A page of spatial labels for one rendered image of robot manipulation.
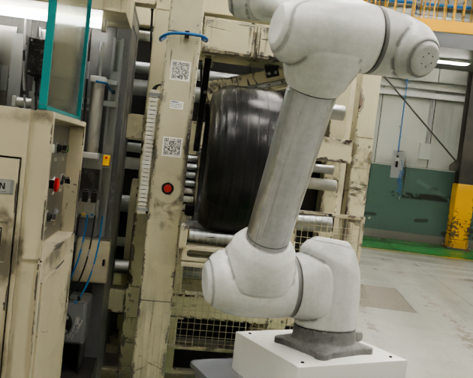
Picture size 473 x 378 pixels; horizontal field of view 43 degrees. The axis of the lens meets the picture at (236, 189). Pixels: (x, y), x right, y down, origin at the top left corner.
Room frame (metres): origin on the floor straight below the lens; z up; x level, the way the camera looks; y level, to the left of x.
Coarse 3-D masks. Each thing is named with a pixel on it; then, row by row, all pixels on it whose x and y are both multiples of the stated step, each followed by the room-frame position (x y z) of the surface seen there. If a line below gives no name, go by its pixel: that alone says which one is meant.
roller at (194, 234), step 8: (192, 232) 2.20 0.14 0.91; (200, 232) 2.21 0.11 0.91; (208, 232) 2.22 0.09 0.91; (216, 232) 2.22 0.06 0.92; (224, 232) 2.23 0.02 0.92; (232, 232) 2.24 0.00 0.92; (192, 240) 2.22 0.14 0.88; (200, 240) 2.21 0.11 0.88; (208, 240) 2.21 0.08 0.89; (216, 240) 2.22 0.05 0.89; (224, 240) 2.22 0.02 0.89
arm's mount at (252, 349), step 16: (240, 336) 1.52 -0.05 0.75; (256, 336) 1.52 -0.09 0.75; (272, 336) 1.53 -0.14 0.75; (240, 352) 1.52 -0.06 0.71; (256, 352) 1.44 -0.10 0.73; (272, 352) 1.38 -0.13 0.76; (288, 352) 1.39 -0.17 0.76; (384, 352) 1.46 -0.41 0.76; (240, 368) 1.51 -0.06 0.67; (256, 368) 1.44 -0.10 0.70; (272, 368) 1.37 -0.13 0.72; (288, 368) 1.31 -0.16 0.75; (304, 368) 1.28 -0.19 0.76; (320, 368) 1.30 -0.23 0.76; (336, 368) 1.32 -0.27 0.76; (352, 368) 1.34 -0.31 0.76; (368, 368) 1.36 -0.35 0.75; (384, 368) 1.38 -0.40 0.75; (400, 368) 1.40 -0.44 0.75
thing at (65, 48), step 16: (64, 0) 1.55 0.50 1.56; (80, 0) 1.80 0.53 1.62; (48, 16) 1.43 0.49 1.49; (64, 16) 1.57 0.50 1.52; (80, 16) 1.82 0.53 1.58; (48, 32) 1.43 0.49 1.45; (64, 32) 1.59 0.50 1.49; (80, 32) 1.85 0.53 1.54; (48, 48) 1.43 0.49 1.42; (64, 48) 1.61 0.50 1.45; (80, 48) 1.88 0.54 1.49; (48, 64) 1.43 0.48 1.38; (64, 64) 1.64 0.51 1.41; (80, 64) 1.91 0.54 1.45; (48, 80) 1.43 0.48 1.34; (64, 80) 1.66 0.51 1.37; (80, 80) 1.94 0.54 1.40; (48, 96) 1.47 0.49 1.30; (64, 96) 1.68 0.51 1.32; (80, 96) 1.97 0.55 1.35; (64, 112) 1.67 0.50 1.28; (80, 112) 1.97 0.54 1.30
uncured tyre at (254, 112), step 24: (216, 96) 2.25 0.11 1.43; (240, 96) 2.20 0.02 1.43; (264, 96) 2.23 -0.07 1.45; (216, 120) 2.14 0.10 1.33; (240, 120) 2.12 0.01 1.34; (264, 120) 2.14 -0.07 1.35; (216, 144) 2.10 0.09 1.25; (240, 144) 2.09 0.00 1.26; (264, 144) 2.10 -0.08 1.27; (216, 168) 2.09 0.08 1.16; (240, 168) 2.08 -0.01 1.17; (216, 192) 2.11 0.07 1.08; (240, 192) 2.10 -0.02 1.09; (216, 216) 2.16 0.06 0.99; (240, 216) 2.16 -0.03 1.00
